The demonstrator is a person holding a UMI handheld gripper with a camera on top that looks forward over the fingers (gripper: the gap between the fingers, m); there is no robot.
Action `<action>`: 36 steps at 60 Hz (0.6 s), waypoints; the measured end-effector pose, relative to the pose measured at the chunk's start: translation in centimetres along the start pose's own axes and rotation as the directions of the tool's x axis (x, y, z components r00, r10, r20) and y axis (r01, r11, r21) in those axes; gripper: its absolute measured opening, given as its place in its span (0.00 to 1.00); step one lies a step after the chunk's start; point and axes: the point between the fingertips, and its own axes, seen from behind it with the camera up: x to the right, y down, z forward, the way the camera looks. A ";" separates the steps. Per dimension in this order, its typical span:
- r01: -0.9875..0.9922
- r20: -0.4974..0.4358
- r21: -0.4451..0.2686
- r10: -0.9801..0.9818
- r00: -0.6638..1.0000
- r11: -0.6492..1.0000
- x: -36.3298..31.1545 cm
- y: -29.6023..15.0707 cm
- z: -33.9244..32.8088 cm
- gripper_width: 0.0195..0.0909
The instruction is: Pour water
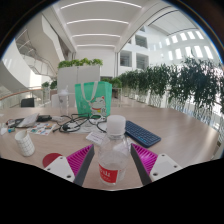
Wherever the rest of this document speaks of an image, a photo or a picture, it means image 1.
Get potted plants beside cabinet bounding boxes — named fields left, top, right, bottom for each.
left=41, top=79, right=58, bottom=90

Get dark flat notebook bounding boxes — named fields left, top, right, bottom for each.
left=5, top=117, right=24, bottom=128

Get white propped booklet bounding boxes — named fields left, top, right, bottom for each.
left=16, top=112, right=40, bottom=129

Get clear red-labelled water bottle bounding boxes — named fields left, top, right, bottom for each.
left=97, top=114, right=132, bottom=187

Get clear white-lidded shaker bottle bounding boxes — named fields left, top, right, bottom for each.
left=57, top=85, right=71, bottom=117

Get green plants atop cabinet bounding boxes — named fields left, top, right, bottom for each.
left=57, top=57, right=104, bottom=70

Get white chair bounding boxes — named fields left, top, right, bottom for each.
left=50, top=93, right=78, bottom=108

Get tangled black cables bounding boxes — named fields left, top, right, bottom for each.
left=52, top=113, right=108, bottom=134

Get long ceiling lights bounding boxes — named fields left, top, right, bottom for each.
left=59, top=0, right=143, bottom=48

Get white cabinet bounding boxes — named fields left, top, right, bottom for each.
left=56, top=64, right=102, bottom=108

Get white grid-patterned cup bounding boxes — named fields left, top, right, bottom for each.
left=14, top=129, right=36, bottom=158

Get white paper card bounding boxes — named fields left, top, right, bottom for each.
left=85, top=130, right=107, bottom=146

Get flat round red coaster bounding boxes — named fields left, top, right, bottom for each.
left=42, top=152, right=63, bottom=169

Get green cat-print tote bag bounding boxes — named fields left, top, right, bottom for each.
left=74, top=80, right=113, bottom=118

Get black office chair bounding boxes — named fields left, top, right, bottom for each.
left=20, top=97, right=36, bottom=108

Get colourful sticker sheet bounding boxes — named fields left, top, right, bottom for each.
left=27, top=122, right=58, bottom=136

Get black flat device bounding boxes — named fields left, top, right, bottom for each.
left=36, top=114, right=53, bottom=123

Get white charger block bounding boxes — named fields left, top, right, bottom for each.
left=51, top=115, right=66, bottom=123

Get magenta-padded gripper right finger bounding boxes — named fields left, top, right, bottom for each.
left=130, top=143, right=184, bottom=186

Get green hedge along railing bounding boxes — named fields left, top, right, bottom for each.
left=101, top=57, right=224, bottom=128

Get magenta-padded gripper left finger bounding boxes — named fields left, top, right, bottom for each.
left=43, top=143, right=96, bottom=187

